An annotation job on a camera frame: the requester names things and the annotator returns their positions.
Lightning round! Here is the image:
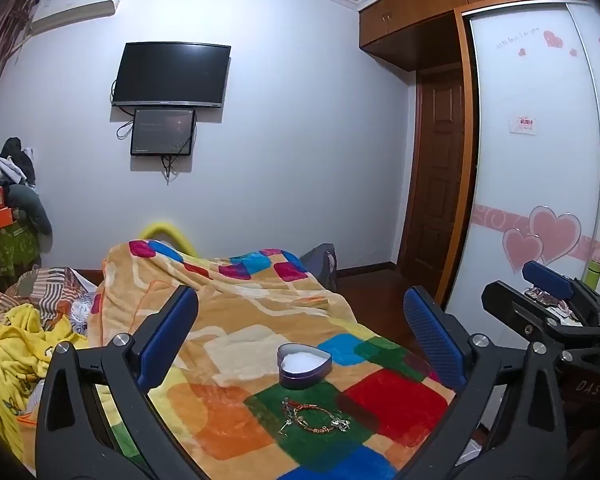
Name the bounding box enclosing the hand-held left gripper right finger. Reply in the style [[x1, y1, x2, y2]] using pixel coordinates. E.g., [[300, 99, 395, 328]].
[[402, 285, 571, 480]]

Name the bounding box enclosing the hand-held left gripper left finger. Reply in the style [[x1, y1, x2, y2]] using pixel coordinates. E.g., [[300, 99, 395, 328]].
[[34, 285, 203, 480]]

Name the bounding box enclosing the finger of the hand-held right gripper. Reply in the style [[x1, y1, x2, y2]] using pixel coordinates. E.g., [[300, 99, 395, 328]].
[[522, 260, 600, 328], [481, 280, 600, 365]]

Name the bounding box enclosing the purple heart-shaped tin box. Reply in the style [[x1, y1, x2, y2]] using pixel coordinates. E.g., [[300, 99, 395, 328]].
[[277, 343, 333, 391]]

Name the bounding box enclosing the red beaded string bracelet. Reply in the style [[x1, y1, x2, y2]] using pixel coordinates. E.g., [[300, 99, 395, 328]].
[[280, 397, 353, 436]]

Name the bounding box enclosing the pink beaded trinket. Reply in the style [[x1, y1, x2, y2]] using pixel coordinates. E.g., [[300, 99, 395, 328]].
[[527, 287, 583, 326]]

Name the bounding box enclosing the colourful patchwork plush blanket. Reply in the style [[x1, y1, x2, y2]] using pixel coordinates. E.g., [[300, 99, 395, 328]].
[[87, 240, 456, 480]]

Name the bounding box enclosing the yellow foam hoop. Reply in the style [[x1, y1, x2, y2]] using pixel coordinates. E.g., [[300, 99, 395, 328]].
[[140, 221, 198, 256]]

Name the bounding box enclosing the white wardrobe with pink hearts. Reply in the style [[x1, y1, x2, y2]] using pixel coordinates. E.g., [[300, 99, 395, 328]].
[[452, 0, 600, 321]]

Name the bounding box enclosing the grey purple backpack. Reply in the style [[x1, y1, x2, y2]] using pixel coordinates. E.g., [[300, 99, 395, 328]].
[[300, 243, 338, 293]]

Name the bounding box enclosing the striped bedsheet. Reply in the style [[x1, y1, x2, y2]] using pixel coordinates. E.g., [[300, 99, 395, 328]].
[[0, 266, 103, 333]]

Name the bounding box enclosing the brown wooden door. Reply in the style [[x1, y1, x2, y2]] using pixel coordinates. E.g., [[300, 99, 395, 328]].
[[397, 67, 468, 306]]

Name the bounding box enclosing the white paper label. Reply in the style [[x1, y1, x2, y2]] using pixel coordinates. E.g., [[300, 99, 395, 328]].
[[509, 115, 541, 135]]

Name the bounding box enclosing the yellow crumpled cloth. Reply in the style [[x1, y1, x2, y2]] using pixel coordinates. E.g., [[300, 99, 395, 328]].
[[0, 302, 111, 461]]

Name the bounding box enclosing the pile of dark clothes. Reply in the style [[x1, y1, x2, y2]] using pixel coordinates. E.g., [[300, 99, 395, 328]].
[[0, 136, 37, 196]]

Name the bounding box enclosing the brown wooden overhead cabinet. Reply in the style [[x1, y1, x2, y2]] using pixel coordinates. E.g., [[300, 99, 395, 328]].
[[358, 0, 588, 66]]

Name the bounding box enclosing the brown striped curtain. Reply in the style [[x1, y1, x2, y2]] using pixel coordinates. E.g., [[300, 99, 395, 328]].
[[0, 0, 40, 133]]

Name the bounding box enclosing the small black wall monitor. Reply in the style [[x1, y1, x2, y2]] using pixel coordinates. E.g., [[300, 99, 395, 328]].
[[130, 108, 197, 157]]

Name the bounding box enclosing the black wall television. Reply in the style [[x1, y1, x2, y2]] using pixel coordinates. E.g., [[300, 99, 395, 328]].
[[111, 42, 232, 109]]

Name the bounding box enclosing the white wall air conditioner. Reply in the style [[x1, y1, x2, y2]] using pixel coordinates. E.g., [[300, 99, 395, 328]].
[[30, 0, 128, 36]]

